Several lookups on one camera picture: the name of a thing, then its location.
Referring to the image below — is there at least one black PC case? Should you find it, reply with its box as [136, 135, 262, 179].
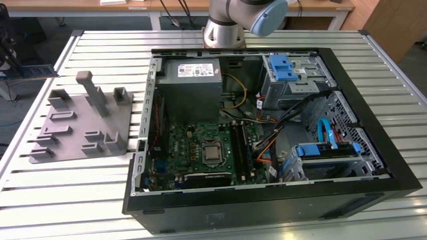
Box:
[121, 47, 422, 235]

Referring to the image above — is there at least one silver CPU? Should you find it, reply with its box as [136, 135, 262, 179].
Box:
[202, 146, 221, 161]

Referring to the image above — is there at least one black cable bundle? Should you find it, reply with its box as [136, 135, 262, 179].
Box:
[252, 91, 334, 151]

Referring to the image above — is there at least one black flat wire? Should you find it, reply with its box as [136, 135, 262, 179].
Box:
[265, 141, 280, 182]

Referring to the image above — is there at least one silver metal drive cage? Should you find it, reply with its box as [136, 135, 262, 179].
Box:
[261, 53, 337, 111]
[278, 142, 382, 182]

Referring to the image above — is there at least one wooden desk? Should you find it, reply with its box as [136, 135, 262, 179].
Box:
[0, 0, 356, 32]

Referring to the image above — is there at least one black bin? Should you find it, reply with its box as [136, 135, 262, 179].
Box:
[0, 17, 46, 66]

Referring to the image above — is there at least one black RAM slot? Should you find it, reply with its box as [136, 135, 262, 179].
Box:
[229, 121, 245, 181]
[233, 121, 249, 181]

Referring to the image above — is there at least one blue flat wire loop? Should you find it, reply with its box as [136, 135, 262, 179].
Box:
[314, 116, 340, 151]

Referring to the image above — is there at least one white box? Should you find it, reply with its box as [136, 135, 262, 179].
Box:
[98, 0, 128, 7]

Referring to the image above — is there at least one grey power supply unit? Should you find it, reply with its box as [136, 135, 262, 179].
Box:
[154, 58, 224, 125]

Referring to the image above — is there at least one RAM stick with black chips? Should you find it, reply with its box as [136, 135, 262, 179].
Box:
[0, 64, 59, 80]

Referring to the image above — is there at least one yellow wire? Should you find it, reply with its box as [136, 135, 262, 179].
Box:
[220, 73, 248, 111]

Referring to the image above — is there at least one metal socket cover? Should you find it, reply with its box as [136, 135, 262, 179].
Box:
[198, 140, 224, 168]

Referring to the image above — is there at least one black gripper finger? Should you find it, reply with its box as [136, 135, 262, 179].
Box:
[0, 40, 23, 77]

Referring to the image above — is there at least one blue plastic drive bracket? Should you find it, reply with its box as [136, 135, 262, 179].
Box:
[268, 54, 300, 82]

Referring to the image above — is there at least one wooden cabinet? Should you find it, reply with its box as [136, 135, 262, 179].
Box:
[361, 0, 427, 65]

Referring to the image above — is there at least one orange wire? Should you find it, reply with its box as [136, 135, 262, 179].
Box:
[254, 136, 280, 164]

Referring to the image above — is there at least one grey parts rack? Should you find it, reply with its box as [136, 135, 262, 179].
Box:
[27, 70, 134, 165]

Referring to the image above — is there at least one black graphics card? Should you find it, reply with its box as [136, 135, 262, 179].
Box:
[181, 171, 233, 190]

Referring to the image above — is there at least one green motherboard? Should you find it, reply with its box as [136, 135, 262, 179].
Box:
[145, 121, 269, 191]

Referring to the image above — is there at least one hard disk in blue carrier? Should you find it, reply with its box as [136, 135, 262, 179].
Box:
[293, 141, 361, 160]

